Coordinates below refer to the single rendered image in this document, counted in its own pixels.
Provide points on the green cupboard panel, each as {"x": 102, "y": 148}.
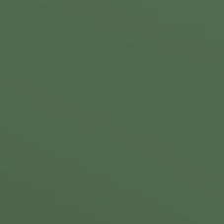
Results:
{"x": 112, "y": 112}

